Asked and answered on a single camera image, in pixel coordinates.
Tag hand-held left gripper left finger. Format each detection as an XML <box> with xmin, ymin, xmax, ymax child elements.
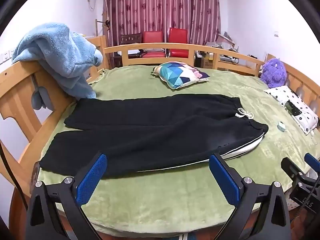
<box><xmin>26</xmin><ymin>151</ymin><xmax>110</xmax><ymax>240</ymax></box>

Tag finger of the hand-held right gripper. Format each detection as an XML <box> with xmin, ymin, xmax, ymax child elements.
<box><xmin>281</xmin><ymin>157</ymin><xmax>304</xmax><ymax>180</ymax></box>
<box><xmin>304</xmin><ymin>152</ymin><xmax>320</xmax><ymax>173</ymax></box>

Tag green fleece blanket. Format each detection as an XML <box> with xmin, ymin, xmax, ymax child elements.
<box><xmin>37</xmin><ymin>65</ymin><xmax>320</xmax><ymax>233</ymax></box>

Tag black pants with white stripe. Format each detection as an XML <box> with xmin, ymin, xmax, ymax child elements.
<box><xmin>39</xmin><ymin>94</ymin><xmax>269</xmax><ymax>179</ymax></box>

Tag dark phone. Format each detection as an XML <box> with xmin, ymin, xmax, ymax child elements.
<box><xmin>285</xmin><ymin>100</ymin><xmax>302</xmax><ymax>117</ymax></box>

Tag wooden bed frame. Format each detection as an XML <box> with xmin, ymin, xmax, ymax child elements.
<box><xmin>0</xmin><ymin>35</ymin><xmax>320</xmax><ymax>240</ymax></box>

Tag geometric patterned pillow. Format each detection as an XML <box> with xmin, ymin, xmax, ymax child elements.
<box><xmin>151</xmin><ymin>62</ymin><xmax>210</xmax><ymax>90</ymax></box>

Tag white wall socket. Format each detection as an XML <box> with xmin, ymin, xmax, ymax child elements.
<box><xmin>0</xmin><ymin>50</ymin><xmax>12</xmax><ymax>63</ymax></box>

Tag cardboard box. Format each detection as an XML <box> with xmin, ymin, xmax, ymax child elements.
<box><xmin>201</xmin><ymin>55</ymin><xmax>215</xmax><ymax>69</ymax></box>

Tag white floral pillow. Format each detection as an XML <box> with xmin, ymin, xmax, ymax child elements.
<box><xmin>264</xmin><ymin>85</ymin><xmax>319</xmax><ymax>135</ymax></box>

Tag maroon floral curtain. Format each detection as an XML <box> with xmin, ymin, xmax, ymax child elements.
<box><xmin>103</xmin><ymin>0</ymin><xmax>222</xmax><ymax>47</ymax></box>

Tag purple plush toy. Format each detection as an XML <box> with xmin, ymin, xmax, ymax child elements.
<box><xmin>260</xmin><ymin>58</ymin><xmax>287</xmax><ymax>88</ymax></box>

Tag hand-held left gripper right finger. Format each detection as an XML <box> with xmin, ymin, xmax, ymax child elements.
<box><xmin>209</xmin><ymin>152</ymin><xmax>292</xmax><ymax>240</ymax></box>

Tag dark wooden chair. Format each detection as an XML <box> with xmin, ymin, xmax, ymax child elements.
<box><xmin>121</xmin><ymin>33</ymin><xmax>143</xmax><ymax>55</ymax></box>

